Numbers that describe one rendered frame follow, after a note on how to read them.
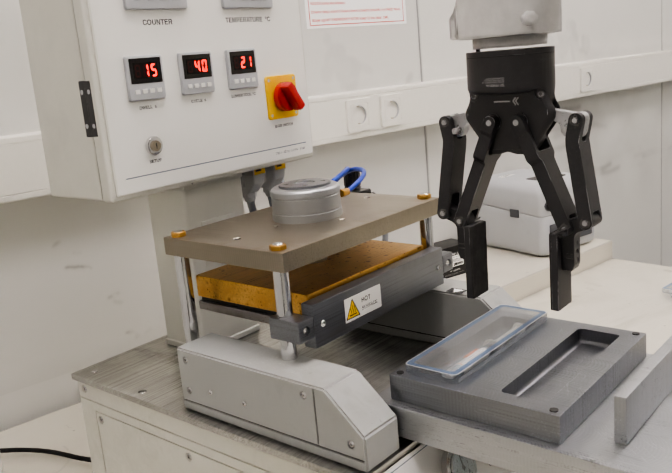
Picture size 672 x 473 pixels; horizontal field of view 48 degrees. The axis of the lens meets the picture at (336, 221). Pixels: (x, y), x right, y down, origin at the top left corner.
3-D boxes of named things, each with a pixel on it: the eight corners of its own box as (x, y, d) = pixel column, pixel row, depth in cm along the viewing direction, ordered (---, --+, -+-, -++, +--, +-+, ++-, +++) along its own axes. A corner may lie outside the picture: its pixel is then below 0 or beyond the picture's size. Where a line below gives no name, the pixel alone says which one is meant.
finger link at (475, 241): (470, 227, 70) (463, 226, 70) (473, 299, 71) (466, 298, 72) (485, 220, 72) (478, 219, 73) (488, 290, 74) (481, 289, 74)
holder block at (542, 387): (390, 399, 70) (388, 373, 69) (495, 329, 85) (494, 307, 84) (560, 445, 59) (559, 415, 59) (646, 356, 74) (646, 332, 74)
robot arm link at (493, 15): (533, -28, 58) (535, 45, 59) (593, -23, 68) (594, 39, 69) (399, -8, 66) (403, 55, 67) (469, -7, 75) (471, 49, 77)
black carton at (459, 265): (422, 275, 168) (420, 245, 166) (452, 266, 172) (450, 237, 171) (440, 280, 163) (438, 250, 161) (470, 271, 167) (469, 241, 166)
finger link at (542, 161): (524, 115, 68) (538, 108, 67) (575, 229, 67) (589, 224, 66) (504, 120, 65) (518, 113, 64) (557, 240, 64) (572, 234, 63)
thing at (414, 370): (457, 399, 66) (455, 376, 66) (404, 386, 70) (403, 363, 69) (549, 331, 80) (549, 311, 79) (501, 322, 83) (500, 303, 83)
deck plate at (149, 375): (71, 379, 94) (70, 372, 94) (269, 297, 119) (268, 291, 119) (362, 490, 64) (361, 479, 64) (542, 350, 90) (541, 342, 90)
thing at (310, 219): (139, 308, 88) (123, 198, 85) (316, 244, 110) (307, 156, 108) (291, 345, 72) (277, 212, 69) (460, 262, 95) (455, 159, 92)
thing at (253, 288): (199, 308, 86) (188, 227, 84) (326, 259, 102) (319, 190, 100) (312, 334, 75) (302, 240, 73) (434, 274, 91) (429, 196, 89)
